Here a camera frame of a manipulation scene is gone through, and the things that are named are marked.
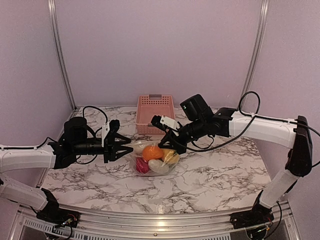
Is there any front aluminium rail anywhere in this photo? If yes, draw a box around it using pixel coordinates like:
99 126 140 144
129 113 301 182
8 201 301 240

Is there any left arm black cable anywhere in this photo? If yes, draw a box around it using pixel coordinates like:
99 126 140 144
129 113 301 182
37 105 110 165

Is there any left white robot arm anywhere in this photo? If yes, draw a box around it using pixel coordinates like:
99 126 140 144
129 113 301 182
0 117 133 225

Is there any clear zip top bag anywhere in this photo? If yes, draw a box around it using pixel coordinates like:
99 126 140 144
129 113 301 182
128 141 180 177

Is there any yellow fake lemon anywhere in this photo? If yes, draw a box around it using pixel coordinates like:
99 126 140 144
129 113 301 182
161 148 180 165

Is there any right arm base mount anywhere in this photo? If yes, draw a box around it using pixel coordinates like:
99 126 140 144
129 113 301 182
230 210 275 229

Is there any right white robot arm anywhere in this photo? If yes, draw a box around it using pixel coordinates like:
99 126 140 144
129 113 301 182
151 94 315 228

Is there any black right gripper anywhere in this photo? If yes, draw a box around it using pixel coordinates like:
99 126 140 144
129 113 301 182
158 117 207 155

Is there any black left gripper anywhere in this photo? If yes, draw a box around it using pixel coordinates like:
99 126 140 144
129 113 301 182
72 133 134 164

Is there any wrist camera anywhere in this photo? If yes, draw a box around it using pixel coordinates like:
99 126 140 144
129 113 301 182
101 119 120 148
151 115 181 131

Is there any pink plastic basket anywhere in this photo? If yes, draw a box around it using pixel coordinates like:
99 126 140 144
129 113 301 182
136 94 175 135

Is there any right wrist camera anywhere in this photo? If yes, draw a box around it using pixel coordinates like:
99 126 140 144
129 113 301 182
151 115 181 131

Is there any aluminium frame post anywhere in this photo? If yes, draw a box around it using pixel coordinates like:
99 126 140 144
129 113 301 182
48 0 77 111
240 0 270 99

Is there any right aluminium frame post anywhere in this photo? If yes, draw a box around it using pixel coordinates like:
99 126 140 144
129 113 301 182
240 0 270 99

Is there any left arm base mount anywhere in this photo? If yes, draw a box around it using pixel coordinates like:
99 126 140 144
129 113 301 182
36 208 80 228

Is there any orange fake orange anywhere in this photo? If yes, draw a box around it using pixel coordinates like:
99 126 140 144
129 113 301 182
142 145 164 161

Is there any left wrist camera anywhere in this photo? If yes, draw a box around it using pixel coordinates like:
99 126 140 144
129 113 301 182
101 119 120 148

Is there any left aluminium frame post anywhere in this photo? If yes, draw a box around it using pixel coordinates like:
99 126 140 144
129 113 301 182
48 0 77 111

